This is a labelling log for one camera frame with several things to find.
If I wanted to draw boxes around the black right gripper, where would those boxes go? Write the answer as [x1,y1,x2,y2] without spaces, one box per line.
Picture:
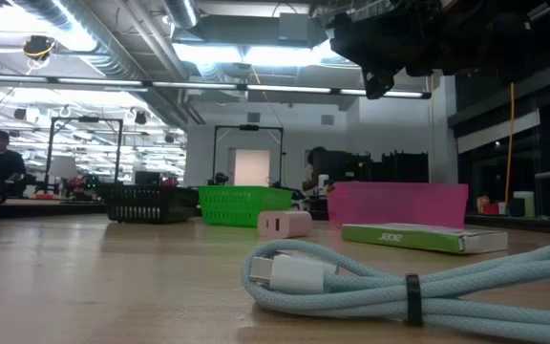
[328,0,454,100]

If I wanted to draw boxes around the green white Acer box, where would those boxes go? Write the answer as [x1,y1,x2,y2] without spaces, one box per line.
[341,223,509,255]

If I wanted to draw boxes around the light blue braided cable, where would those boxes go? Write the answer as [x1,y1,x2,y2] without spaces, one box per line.
[240,238,550,344]

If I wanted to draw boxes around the black cable tie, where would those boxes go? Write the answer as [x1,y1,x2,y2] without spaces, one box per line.
[404,272,424,328]

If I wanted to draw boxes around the pink plastic bin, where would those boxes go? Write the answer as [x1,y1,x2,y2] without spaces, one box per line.
[326,181,470,230]

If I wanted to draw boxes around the black cabinets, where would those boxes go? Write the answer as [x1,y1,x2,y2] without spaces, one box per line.
[325,150,430,183]

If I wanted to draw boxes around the long ceiling light bar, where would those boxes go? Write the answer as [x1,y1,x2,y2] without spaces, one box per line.
[0,74,433,100]

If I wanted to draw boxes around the person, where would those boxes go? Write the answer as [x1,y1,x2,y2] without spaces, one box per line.
[303,145,329,192]
[0,129,28,197]

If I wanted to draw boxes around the grey ceiling box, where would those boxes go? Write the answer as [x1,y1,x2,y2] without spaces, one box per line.
[278,12,310,42]

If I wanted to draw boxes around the white door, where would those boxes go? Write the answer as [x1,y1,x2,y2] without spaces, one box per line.
[228,148,272,187]

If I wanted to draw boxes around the white charger adapter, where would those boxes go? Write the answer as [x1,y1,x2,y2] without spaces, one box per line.
[257,210,313,241]

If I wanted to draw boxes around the green plastic basket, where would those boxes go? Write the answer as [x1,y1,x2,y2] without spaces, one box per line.
[196,184,294,228]

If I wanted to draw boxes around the green white container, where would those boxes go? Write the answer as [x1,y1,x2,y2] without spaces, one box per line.
[513,190,537,219]

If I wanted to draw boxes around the black monitor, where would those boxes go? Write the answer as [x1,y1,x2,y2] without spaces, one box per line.
[134,170,162,186]

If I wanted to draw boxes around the black plastic basket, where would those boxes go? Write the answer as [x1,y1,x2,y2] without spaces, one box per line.
[96,183,201,225]

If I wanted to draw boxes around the white lamp shade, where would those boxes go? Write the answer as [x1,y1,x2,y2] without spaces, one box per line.
[47,155,79,182]

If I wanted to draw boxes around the black ceiling-mounted device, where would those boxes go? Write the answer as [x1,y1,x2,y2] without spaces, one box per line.
[21,34,57,62]

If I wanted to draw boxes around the black camera gantry frame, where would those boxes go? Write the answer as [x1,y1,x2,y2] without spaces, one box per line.
[211,124,286,187]
[43,116,124,192]

